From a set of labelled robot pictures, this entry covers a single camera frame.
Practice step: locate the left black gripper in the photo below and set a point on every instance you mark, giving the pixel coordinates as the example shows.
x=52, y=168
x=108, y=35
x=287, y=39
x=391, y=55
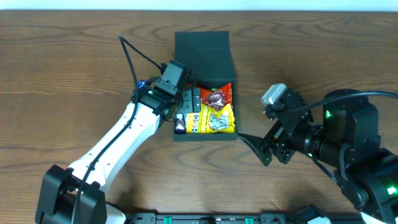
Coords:
x=191, y=100

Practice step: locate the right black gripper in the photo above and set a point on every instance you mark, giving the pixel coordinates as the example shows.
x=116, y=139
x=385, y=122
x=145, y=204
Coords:
x=280, y=145

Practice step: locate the dark purple cookie bar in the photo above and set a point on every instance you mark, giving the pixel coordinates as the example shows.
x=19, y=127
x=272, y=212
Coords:
x=180, y=126

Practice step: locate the blue Eclipse gum pack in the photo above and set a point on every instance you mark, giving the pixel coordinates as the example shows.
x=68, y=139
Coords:
x=141, y=83

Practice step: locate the yellow Hacks candy bag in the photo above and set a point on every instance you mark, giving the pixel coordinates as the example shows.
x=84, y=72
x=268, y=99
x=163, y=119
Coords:
x=209, y=121

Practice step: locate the red Hacks candy bag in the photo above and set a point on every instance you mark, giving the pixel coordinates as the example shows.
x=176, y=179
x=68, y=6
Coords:
x=217, y=98

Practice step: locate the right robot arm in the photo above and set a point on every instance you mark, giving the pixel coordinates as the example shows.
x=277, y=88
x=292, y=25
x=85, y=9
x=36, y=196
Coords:
x=340, y=135

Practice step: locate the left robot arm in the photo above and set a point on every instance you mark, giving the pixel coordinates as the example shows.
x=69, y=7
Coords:
x=77, y=194

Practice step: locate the dark green open box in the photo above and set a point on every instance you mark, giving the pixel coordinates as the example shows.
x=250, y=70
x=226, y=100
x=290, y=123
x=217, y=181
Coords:
x=208, y=56

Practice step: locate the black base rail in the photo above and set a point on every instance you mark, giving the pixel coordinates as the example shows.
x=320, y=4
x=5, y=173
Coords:
x=305, y=215

